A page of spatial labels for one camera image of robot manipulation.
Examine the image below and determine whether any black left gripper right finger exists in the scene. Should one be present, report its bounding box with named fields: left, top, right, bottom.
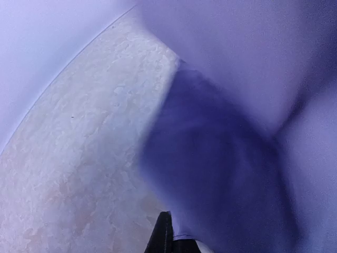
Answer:
left=172, top=239, right=201, bottom=253

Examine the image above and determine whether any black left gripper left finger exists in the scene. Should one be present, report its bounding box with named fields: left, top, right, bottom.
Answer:
left=144, top=211, right=173, bottom=253

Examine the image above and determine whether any lilac folding umbrella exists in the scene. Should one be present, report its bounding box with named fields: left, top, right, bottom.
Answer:
left=138, top=1, right=336, bottom=252

